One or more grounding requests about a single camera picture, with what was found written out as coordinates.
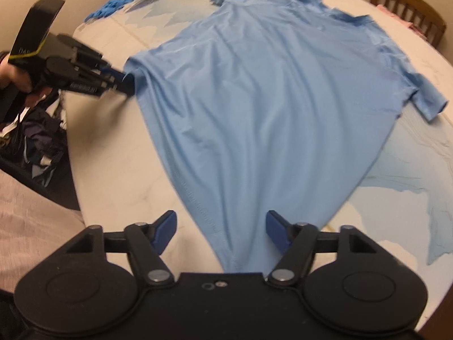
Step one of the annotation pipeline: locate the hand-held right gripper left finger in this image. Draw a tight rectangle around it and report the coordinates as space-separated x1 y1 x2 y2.
65 210 178 286

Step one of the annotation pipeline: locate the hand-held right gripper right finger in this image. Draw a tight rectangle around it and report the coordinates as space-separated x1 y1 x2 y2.
265 211 381 287

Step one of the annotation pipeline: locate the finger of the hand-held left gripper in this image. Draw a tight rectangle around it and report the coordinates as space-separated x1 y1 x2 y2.
45 56 137 97
71 37 135 89

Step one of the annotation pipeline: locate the light blue shirt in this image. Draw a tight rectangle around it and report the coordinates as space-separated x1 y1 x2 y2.
125 0 448 273

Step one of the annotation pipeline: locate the heap of dark clothes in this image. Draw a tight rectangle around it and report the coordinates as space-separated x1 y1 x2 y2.
0 94 81 210

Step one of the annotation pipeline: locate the person's left hand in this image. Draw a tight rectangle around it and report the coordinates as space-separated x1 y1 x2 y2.
0 51 59 109

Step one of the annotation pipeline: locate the bright blue crumpled cloth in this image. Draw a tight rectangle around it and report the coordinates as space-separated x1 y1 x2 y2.
85 0 137 20

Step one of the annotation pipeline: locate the person's light pink clothing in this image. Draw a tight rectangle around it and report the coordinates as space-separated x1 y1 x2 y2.
0 169 87 293

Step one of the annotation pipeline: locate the pink cloth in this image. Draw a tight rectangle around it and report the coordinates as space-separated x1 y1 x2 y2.
376 4 425 38

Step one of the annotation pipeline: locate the wooden chair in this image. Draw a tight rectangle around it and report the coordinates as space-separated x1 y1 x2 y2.
369 0 447 48

